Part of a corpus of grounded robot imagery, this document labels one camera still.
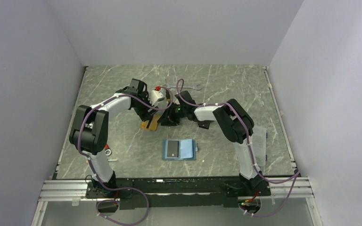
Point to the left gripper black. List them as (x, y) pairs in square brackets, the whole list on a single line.
[(144, 115)]

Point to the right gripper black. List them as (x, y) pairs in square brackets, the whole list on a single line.
[(168, 118)]

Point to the single black credit card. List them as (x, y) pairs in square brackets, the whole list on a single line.
[(172, 149)]

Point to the blue leather card holder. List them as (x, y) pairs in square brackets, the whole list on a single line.
[(187, 150)]

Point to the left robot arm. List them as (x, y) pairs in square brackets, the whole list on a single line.
[(89, 131)]

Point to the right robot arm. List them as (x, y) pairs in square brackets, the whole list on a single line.
[(235, 123)]

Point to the black credit card stack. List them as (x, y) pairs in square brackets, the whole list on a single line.
[(204, 124)]

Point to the silver open-end wrench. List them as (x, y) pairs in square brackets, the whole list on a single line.
[(173, 86)]

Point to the red adjustable wrench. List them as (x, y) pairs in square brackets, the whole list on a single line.
[(107, 150)]

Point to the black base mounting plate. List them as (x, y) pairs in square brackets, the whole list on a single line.
[(224, 191)]

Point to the clear plastic screw box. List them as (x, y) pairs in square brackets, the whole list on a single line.
[(259, 137)]

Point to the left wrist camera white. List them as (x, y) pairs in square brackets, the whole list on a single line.
[(155, 96)]

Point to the aluminium frame rail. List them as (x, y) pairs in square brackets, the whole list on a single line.
[(74, 191)]

